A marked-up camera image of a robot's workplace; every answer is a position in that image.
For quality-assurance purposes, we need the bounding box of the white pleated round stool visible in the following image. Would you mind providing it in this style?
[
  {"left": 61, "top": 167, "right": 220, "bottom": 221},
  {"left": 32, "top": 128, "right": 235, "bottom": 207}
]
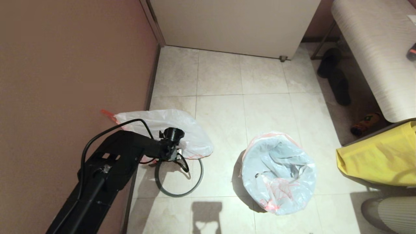
[{"left": 361, "top": 196, "right": 416, "bottom": 234}]

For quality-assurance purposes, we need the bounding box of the dark bin retaining ring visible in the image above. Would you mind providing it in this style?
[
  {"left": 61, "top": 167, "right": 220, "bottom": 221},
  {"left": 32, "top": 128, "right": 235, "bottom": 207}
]
[{"left": 154, "top": 156, "right": 204, "bottom": 197}]

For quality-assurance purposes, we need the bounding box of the yellow fabric bag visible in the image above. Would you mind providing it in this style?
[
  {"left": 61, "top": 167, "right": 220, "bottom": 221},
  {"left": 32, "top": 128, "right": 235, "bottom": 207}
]
[{"left": 336, "top": 121, "right": 416, "bottom": 187}]

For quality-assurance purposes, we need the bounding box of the used white drawstring trash bag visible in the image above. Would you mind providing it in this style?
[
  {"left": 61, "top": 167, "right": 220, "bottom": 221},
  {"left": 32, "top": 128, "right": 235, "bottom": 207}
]
[{"left": 101, "top": 109, "right": 214, "bottom": 163}]

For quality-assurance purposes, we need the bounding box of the white door panel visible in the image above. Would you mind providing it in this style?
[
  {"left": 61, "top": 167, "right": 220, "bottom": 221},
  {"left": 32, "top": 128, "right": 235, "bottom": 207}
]
[{"left": 148, "top": 0, "right": 322, "bottom": 60}]

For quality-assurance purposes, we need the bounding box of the black left gripper cable loop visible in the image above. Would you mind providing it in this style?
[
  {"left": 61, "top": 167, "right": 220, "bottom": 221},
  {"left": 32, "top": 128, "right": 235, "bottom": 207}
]
[{"left": 176, "top": 153, "right": 190, "bottom": 173}]

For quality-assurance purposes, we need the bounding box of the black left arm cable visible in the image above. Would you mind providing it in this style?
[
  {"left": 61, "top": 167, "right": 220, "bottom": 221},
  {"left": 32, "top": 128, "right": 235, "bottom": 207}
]
[{"left": 80, "top": 119, "right": 155, "bottom": 195}]

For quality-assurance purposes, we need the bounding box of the wood-grain bench top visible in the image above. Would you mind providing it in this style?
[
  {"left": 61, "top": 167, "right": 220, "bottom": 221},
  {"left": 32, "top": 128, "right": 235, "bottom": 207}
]
[{"left": 331, "top": 0, "right": 416, "bottom": 123}]

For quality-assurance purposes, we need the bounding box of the white bin liner bag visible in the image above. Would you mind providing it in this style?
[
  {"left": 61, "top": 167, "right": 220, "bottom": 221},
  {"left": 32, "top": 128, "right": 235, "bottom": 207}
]
[{"left": 240, "top": 132, "right": 318, "bottom": 215}]

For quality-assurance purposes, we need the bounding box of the black slipper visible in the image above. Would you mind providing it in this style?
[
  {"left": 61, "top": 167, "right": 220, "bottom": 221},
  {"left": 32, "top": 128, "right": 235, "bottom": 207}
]
[
  {"left": 317, "top": 48, "right": 342, "bottom": 78},
  {"left": 327, "top": 70, "right": 351, "bottom": 106}
]

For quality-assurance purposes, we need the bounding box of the orange drink bottle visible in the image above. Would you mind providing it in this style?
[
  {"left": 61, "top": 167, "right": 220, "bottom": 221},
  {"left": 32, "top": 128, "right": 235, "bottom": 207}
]
[{"left": 350, "top": 113, "right": 381, "bottom": 136}]

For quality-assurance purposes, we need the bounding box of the metal bench leg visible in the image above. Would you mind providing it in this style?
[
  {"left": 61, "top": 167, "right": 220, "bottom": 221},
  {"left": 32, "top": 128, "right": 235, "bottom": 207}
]
[{"left": 310, "top": 21, "right": 340, "bottom": 61}]

